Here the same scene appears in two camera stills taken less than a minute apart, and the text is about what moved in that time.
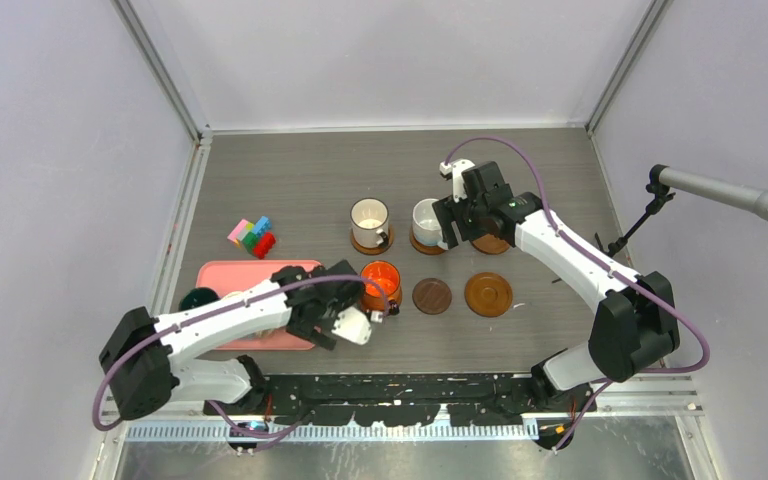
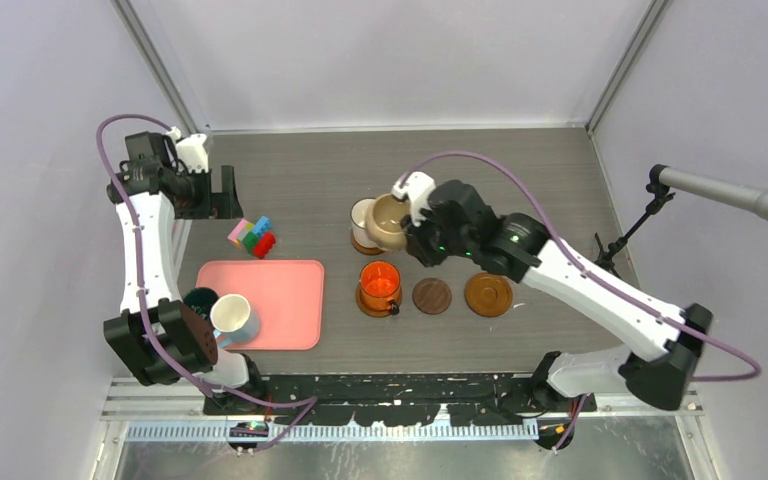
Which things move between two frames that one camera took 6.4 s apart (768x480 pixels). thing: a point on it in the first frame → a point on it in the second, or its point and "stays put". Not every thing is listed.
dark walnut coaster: [432, 296] stays put
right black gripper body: [468, 214] → [434, 244]
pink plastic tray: [233, 276] stays put
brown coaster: [488, 294] stays put
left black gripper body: [304, 328] → [195, 202]
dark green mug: [197, 296] stays put
